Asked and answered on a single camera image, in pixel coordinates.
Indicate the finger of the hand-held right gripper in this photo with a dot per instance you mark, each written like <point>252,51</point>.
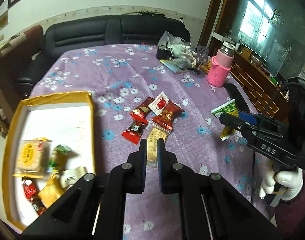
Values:
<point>247,117</point>
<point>235,122</point>

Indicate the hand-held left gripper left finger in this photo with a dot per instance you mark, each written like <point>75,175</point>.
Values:
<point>144,160</point>

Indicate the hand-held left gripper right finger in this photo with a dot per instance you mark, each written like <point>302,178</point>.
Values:
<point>160,165</point>

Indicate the green and gold pea packet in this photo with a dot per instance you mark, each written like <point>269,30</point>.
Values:
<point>226,110</point>

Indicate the clear biscuit packet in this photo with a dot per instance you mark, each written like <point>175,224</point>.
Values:
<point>155,135</point>

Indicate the small cream candy packet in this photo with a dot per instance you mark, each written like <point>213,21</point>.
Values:
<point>71,177</point>

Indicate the yellow cardboard box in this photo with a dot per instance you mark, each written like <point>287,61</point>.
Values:
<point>67,120</point>

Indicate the yellow sandwich cracker packet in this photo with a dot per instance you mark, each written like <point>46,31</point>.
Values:
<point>51,193</point>

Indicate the clear cracker packet yellow ends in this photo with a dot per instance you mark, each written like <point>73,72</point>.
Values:
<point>30,157</point>

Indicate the red and black candy packet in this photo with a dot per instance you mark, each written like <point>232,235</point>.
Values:
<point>135,131</point>
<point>30,192</point>

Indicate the person's right forearm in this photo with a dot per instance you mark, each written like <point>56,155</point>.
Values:
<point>297,217</point>

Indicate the person's right hand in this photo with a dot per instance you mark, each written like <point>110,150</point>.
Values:
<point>290,182</point>

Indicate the black phone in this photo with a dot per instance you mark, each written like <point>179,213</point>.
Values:
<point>236,95</point>

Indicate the wooden sideboard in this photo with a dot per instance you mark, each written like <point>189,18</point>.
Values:
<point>255,80</point>

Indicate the red snack packet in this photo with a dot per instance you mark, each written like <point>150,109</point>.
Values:
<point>167,116</point>

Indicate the dark red chip packet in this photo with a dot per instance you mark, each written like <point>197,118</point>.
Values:
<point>141,110</point>

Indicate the pink bottle with knit sleeve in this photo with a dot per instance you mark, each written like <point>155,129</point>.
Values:
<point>217,75</point>

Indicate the red and white small packet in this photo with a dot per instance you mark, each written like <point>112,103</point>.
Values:
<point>158,103</point>

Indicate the orange snack packet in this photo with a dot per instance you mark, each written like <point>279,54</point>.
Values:
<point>207,68</point>

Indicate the blue booklet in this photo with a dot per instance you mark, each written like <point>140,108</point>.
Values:
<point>172,66</point>

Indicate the white gloves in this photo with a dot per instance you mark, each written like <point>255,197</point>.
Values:
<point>185,48</point>

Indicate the purple floral tablecloth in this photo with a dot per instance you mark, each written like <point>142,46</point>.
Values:
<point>117,67</point>

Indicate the small black pouch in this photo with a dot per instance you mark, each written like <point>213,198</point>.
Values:
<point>162,53</point>

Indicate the clear plastic bag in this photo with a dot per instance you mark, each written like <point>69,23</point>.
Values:
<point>171,38</point>

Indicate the black sofa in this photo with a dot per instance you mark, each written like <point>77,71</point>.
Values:
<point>92,32</point>

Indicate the small clear plastic item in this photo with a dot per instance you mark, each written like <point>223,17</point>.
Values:
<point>36,55</point>

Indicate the brown armchair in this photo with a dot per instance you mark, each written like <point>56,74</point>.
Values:
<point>7,75</point>

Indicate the stack of papers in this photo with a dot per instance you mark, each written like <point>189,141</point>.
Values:
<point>7,43</point>

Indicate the large wall mirror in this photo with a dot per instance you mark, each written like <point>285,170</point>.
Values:
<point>280,30</point>

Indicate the wooden door frame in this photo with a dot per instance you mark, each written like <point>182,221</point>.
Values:
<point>217,17</point>

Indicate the small yellowish wall picture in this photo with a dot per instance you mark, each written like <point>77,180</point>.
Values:
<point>3,21</point>

